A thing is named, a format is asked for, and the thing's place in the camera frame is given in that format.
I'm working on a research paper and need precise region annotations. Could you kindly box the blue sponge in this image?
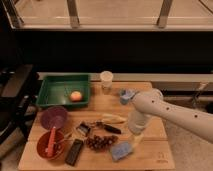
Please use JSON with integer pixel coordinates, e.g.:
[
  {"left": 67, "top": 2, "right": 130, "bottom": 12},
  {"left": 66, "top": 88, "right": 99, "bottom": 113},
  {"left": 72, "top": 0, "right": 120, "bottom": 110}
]
[{"left": 110, "top": 141, "right": 133, "bottom": 162}]

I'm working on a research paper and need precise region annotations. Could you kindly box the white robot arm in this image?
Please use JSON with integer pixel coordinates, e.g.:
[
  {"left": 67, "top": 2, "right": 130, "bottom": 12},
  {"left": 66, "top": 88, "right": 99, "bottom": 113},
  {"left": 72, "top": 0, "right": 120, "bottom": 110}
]
[{"left": 128, "top": 89, "right": 213, "bottom": 144}]

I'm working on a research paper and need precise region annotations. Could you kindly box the purple bowl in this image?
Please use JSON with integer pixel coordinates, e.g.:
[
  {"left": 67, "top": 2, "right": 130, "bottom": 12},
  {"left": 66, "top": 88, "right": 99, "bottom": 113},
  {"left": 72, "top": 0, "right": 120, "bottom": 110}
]
[{"left": 40, "top": 106, "right": 68, "bottom": 130}]

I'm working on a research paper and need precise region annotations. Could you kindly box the red bowl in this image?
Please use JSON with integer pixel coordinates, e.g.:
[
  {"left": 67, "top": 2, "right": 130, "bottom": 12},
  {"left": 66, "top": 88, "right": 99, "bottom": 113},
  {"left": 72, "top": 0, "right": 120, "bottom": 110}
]
[{"left": 36, "top": 131, "right": 65, "bottom": 160}]

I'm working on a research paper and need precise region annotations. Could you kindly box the bunch of red grapes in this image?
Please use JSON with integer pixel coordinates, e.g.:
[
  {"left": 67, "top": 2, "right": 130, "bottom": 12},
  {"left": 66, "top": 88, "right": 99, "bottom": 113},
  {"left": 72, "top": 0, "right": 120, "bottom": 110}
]
[{"left": 85, "top": 135, "right": 118, "bottom": 151}]

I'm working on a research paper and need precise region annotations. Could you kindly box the banana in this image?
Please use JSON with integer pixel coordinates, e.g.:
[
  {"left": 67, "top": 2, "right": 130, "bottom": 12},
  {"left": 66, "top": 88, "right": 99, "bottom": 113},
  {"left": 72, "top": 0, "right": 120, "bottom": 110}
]
[{"left": 101, "top": 114, "right": 126, "bottom": 124}]

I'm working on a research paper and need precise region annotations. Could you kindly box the black rectangular remote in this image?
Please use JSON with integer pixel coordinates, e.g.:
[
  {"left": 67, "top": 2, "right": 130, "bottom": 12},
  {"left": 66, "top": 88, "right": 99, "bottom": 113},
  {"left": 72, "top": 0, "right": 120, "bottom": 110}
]
[{"left": 65, "top": 139, "right": 84, "bottom": 166}]

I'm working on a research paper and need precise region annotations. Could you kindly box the white paper cup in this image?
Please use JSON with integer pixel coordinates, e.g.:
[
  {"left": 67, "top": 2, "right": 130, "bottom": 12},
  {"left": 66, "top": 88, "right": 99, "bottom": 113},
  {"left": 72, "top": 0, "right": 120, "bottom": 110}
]
[{"left": 100, "top": 71, "right": 113, "bottom": 89}]

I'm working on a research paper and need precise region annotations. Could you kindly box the apple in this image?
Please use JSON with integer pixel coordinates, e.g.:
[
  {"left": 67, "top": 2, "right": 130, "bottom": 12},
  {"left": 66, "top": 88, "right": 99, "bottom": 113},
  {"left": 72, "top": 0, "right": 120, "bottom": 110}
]
[{"left": 69, "top": 91, "right": 83, "bottom": 102}]

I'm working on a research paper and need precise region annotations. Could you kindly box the green plastic tray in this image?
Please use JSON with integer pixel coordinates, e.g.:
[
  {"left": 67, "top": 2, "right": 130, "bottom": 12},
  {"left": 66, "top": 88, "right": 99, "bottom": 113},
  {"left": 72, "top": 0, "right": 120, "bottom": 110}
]
[{"left": 36, "top": 74, "right": 90, "bottom": 108}]

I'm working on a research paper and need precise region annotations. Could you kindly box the black chair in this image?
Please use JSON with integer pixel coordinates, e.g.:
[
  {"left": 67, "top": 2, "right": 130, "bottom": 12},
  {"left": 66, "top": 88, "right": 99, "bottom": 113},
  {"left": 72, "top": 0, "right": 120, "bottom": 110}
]
[{"left": 0, "top": 65, "right": 39, "bottom": 145}]

